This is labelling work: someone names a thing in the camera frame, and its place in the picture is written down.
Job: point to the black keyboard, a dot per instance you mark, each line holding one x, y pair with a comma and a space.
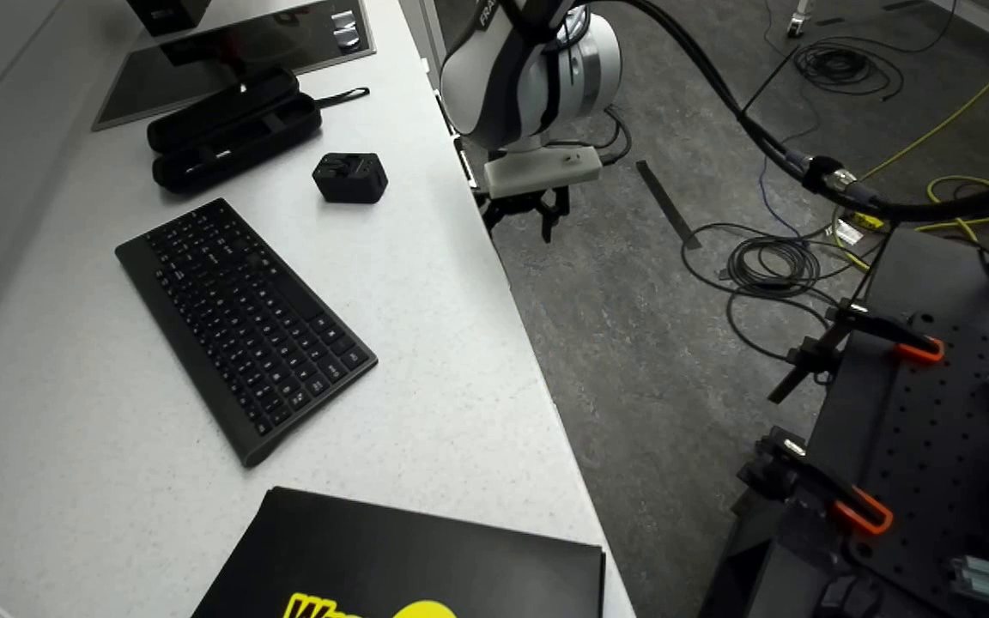
248, 331

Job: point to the light grey wrist camera box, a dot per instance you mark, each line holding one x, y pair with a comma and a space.
540, 168

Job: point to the glossy dark monitor base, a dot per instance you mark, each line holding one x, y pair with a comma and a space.
230, 62

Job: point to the black monitor stand neck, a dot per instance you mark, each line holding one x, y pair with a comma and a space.
168, 10

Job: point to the black hexagonal puck device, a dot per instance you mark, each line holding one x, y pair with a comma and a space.
350, 176

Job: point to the flat black strip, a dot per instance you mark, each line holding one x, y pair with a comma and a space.
666, 204

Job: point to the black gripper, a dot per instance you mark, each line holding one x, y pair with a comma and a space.
525, 199

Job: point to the black perforated breadboard table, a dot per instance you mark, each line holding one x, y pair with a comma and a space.
927, 459

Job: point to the black clamp with orange grips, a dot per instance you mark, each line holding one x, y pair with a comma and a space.
827, 485
859, 326

